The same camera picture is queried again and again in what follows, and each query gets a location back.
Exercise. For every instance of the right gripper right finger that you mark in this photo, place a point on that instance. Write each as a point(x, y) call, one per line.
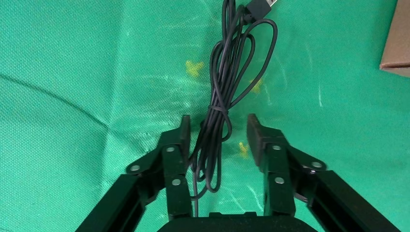
point(277, 166)

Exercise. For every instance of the green table cloth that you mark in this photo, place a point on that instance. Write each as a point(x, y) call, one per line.
point(80, 80)

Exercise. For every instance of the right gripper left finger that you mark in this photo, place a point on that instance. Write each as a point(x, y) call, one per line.
point(174, 166)

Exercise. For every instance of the orange cardboard box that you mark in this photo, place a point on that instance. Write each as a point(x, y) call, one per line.
point(398, 41)

